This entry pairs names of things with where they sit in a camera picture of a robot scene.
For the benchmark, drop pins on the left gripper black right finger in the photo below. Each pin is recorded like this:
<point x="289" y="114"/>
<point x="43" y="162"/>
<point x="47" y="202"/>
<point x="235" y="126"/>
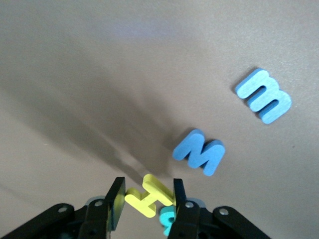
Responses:
<point x="187" y="221"/>

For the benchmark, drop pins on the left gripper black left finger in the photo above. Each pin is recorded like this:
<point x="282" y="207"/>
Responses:
<point x="94" y="219"/>

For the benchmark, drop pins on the teal letter R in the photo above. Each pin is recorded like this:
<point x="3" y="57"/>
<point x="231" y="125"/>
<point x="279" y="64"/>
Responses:
<point x="165" y="219"/>

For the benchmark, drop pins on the yellow letter H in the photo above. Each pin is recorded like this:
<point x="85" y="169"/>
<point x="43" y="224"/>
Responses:
<point x="147" y="199"/>

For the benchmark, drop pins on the blue capital letter M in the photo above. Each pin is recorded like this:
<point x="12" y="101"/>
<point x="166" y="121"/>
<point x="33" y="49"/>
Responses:
<point x="214" y="159"/>

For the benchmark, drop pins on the blue lowercase letter m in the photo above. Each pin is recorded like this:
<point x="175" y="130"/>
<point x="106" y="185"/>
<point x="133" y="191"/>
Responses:
<point x="246" y="89"/>

